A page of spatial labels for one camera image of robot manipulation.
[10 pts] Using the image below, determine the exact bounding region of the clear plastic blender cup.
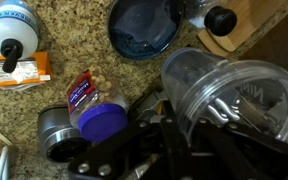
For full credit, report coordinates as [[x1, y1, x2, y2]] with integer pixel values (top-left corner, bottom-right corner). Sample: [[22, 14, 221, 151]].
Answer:
[[160, 47, 288, 151]]

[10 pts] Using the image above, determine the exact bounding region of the orange cardboard box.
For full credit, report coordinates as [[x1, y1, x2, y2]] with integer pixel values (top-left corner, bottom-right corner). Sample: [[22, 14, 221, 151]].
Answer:
[[0, 51, 53, 91]]

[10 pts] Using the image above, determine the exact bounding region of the clear shaker black cap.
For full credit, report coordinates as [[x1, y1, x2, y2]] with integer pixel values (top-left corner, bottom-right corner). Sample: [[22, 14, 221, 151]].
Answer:
[[183, 0, 238, 38]]

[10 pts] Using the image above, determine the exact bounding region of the nut jar purple lid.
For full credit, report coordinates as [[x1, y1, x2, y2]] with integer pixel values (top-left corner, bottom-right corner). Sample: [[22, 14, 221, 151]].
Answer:
[[66, 65, 130, 144]]

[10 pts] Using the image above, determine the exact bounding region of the white bottle blue label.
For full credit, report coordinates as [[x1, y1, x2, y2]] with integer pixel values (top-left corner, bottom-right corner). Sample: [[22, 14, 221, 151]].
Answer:
[[0, 0, 40, 74]]

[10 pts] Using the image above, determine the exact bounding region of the small wooden board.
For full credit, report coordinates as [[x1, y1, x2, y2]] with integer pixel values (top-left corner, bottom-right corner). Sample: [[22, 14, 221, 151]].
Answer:
[[197, 0, 288, 58]]

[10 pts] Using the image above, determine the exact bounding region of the grey blender blade base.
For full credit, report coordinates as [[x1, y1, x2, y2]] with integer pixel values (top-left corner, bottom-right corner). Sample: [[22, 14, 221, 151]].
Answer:
[[37, 104, 92, 164]]

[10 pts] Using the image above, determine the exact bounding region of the black bowl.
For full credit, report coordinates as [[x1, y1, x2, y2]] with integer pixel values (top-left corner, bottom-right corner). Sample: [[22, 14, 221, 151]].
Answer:
[[107, 0, 185, 61]]

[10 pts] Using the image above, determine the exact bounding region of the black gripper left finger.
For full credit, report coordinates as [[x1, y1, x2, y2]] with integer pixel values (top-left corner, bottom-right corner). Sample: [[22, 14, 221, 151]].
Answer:
[[160, 99, 194, 160]]

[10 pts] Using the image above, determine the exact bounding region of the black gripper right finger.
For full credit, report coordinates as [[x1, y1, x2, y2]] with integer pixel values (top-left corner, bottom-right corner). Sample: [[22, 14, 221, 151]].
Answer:
[[197, 119, 272, 180]]

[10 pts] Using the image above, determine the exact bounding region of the white plastic handle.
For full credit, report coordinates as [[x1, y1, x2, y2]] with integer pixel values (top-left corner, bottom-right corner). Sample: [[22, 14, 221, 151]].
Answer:
[[0, 145, 10, 180]]

